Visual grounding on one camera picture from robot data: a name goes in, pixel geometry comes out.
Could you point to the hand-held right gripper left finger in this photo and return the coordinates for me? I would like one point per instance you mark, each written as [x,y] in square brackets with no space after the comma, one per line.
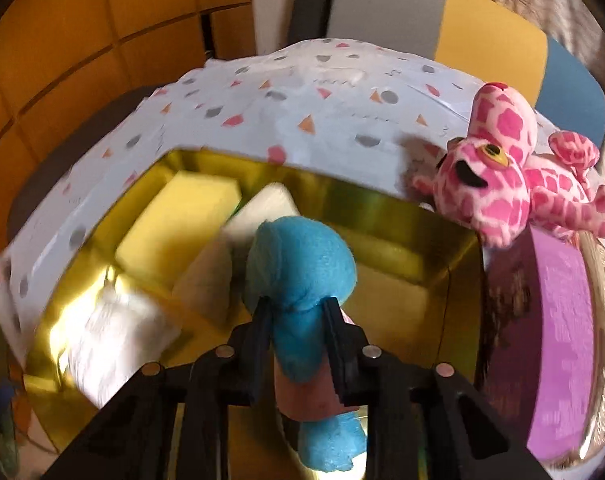
[260,345]

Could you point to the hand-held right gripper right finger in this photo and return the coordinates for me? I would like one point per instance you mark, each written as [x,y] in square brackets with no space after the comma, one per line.
[341,355]

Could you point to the gold square tin box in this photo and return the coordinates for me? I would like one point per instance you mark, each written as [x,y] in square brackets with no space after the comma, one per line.
[397,310]

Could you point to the blue plush toy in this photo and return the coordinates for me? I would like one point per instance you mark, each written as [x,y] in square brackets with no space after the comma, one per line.
[302,270]

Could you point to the white sponge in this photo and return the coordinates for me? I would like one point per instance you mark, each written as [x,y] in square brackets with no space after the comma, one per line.
[207,275]

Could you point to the yellow sponge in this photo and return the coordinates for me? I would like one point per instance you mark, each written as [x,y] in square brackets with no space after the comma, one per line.
[177,230]

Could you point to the white soft toy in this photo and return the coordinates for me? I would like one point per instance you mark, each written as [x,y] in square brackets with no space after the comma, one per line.
[117,340]

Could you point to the pink spotted plush toy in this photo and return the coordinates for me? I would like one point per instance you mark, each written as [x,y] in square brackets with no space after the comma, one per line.
[482,195]

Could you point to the purple cardboard box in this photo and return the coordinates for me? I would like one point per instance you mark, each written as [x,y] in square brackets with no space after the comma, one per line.
[557,335]

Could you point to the patterned light blue tablecloth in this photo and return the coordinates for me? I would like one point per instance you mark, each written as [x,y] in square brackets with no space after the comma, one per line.
[307,95]

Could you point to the dark grey chair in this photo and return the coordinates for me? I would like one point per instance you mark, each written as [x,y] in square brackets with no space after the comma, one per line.
[82,135]

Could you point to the grey yellow blue chair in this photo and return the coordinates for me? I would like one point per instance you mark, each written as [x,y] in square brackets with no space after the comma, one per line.
[482,35]

